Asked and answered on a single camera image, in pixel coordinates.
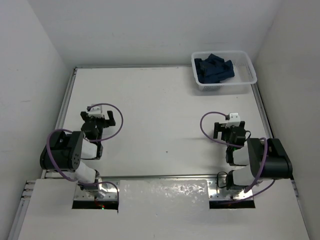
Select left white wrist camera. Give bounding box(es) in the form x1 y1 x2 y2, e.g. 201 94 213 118
86 104 105 118

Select dark blue denim trousers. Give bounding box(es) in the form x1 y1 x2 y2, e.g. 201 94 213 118
194 54 235 84

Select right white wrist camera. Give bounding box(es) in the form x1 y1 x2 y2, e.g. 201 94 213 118
225 112 241 128

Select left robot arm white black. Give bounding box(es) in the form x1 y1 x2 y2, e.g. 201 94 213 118
39 106 116 192

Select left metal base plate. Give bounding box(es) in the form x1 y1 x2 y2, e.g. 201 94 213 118
73 182 120 201

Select metal base plate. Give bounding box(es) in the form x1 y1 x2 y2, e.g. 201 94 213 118
73 182 120 201
207 179 253 202

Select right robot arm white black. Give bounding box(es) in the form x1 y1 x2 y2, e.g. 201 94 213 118
213 121 293 193

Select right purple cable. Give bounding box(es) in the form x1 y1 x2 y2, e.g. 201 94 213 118
199 111 277 201

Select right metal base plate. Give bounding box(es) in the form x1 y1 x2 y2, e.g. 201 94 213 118
207 179 253 202

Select purple cable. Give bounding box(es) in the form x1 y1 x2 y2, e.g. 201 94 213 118
199 111 277 201
46 102 124 202

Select white front cover board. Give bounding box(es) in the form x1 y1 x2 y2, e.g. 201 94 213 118
19 179 309 240

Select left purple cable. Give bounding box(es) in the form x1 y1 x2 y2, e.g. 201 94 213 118
46 102 124 202

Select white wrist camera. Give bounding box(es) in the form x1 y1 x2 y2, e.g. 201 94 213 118
225 112 241 128
86 104 105 118

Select white plastic basket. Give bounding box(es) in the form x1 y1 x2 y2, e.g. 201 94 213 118
191 50 257 92

